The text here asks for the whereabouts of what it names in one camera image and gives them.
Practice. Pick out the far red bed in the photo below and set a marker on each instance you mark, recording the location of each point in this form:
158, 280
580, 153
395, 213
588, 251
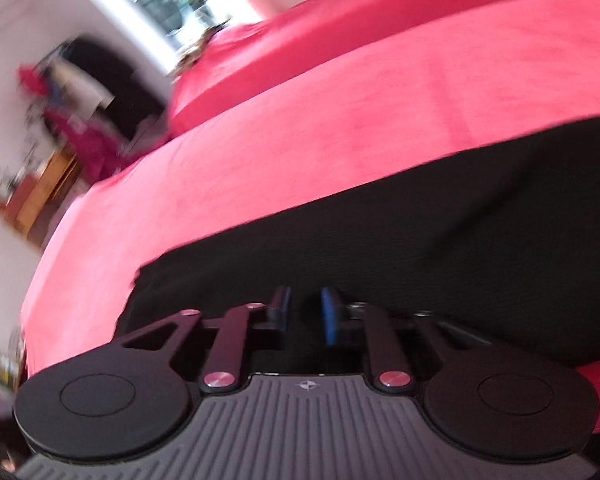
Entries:
238, 63

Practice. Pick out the black pants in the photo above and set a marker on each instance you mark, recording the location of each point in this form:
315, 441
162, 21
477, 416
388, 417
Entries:
503, 239

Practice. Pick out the near red bed cover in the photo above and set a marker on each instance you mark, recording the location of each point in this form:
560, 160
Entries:
482, 77

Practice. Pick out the magenta clothes pile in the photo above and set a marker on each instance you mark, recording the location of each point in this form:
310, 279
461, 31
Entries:
71, 107

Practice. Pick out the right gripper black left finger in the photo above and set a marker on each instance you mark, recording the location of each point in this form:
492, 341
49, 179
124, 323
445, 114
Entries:
133, 394

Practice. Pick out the tan cloth on bed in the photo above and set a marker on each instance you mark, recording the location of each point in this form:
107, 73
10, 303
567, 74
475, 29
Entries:
191, 55

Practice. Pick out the bright window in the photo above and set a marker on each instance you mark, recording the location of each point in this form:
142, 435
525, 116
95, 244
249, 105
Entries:
164, 29

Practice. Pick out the wooden cabinet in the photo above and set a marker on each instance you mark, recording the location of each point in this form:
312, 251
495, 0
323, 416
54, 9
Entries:
38, 196

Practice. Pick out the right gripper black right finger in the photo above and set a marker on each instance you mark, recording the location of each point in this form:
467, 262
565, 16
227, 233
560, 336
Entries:
488, 399

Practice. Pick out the hanging dark clothes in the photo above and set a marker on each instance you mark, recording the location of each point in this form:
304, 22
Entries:
132, 102

